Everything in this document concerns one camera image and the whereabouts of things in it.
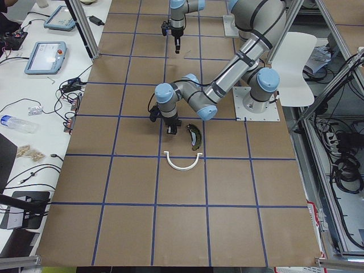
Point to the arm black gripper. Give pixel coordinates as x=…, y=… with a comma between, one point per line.
x=176, y=35
x=171, y=121

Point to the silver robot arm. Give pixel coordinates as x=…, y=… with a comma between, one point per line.
x=179, y=9
x=264, y=21

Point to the white semicircular plastic clamp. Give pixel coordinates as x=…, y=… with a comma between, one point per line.
x=183, y=164

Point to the olive curved brake shoe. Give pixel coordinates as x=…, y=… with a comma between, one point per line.
x=196, y=136

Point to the black power adapter brick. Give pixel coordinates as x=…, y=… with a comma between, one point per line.
x=95, y=20

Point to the far blue teach pendant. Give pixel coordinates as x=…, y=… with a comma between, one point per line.
x=60, y=19

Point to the blue teach pendant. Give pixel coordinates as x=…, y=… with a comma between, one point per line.
x=46, y=58
x=60, y=19

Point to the white plastic chair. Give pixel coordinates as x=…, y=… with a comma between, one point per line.
x=289, y=63

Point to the near blue teach pendant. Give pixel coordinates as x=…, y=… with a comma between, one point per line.
x=46, y=58

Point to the blister pack of pills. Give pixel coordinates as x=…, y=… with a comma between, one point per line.
x=35, y=110

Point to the bag of wooden pieces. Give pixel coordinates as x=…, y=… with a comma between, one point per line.
x=27, y=151

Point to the black monitor stand base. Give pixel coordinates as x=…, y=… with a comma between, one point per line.
x=24, y=209

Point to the clear plastic water bottle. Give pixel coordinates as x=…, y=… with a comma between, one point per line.
x=19, y=125

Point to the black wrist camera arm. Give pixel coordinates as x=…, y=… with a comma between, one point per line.
x=165, y=27
x=154, y=113

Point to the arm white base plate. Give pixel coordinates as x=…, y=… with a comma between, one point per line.
x=247, y=109
x=230, y=29

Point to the aluminium frame post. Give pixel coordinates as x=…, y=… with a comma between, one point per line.
x=84, y=29

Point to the black usb hub with cables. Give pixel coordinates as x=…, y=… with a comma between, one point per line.
x=72, y=85

